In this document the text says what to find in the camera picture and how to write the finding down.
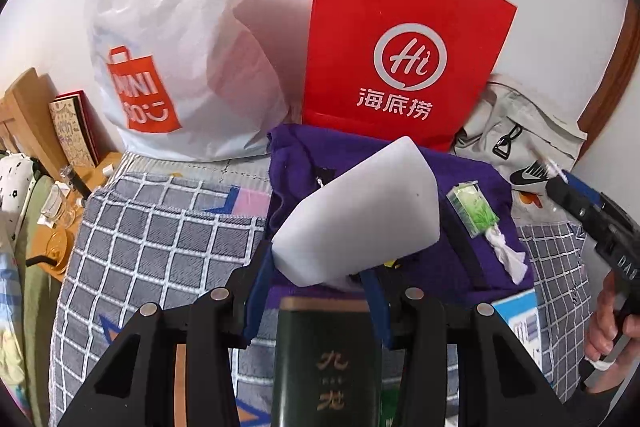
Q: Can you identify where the wooden headboard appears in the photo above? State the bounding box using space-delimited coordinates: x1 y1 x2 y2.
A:
0 67 71 178

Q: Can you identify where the clear drinking glass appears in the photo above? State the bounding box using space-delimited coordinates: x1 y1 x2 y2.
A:
39 184 77 229

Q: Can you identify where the person's right hand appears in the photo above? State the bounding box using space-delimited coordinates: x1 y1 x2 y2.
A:
584 271 640 389

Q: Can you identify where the black wristwatch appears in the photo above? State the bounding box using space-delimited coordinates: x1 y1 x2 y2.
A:
61 166 95 198

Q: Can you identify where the green wet wipes packet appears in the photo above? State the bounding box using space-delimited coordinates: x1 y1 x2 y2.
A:
381 386 402 427

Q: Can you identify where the patterned hardcover book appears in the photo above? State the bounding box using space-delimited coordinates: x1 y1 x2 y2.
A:
48 92 102 168

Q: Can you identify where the light green bedding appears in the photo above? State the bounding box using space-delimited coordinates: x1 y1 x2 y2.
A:
0 177 63 420

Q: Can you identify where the grey checkered blanket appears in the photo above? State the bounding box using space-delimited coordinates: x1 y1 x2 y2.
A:
50 152 592 427

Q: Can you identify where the blue tissue pack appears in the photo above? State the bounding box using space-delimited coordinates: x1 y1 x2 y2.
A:
490 291 544 389

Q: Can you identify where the red paper bag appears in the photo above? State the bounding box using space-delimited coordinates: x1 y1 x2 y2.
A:
301 0 519 152

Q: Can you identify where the grey waist bag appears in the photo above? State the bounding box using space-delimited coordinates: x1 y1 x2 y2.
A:
451 74 589 196

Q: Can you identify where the dark green box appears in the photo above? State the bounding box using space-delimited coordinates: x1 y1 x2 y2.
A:
272 297 384 427

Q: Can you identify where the printed white bed sheet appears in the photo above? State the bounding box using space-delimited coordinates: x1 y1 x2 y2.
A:
510 186 576 229

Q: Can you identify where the white plastic shopping bag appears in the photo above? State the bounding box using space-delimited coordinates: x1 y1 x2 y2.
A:
82 0 292 160

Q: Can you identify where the white spotted pillow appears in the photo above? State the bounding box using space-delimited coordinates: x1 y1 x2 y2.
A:
0 152 40 229

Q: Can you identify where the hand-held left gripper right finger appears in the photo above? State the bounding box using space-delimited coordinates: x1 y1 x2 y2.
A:
360 270 572 427

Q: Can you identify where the wooden nightstand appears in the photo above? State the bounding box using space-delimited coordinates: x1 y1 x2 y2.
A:
25 152 124 277

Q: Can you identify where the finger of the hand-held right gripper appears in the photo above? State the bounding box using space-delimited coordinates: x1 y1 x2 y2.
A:
544 158 608 239

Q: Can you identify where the white foam block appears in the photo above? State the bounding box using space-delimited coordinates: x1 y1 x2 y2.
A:
270 136 442 294

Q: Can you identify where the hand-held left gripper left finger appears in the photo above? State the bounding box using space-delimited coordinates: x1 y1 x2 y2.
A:
57 239 274 427

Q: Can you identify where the green tissue pack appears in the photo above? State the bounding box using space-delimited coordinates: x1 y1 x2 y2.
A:
446 181 529 286

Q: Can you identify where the wooden door frame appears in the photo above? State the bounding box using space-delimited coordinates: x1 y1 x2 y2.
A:
576 0 640 138

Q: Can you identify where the purple towel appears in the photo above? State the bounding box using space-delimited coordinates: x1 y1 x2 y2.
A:
265 123 537 309

